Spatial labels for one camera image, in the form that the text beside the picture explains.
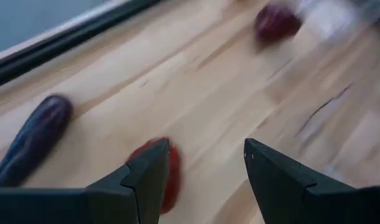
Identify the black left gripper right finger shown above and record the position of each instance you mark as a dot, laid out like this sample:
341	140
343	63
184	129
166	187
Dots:
283	193

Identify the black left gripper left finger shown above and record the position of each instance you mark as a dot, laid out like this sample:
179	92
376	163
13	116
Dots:
137	193

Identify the dark red round fruit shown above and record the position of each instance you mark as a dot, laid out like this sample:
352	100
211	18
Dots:
174	174
276	23

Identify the purple eggplant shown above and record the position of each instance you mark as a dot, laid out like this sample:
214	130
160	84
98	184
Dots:
37	137

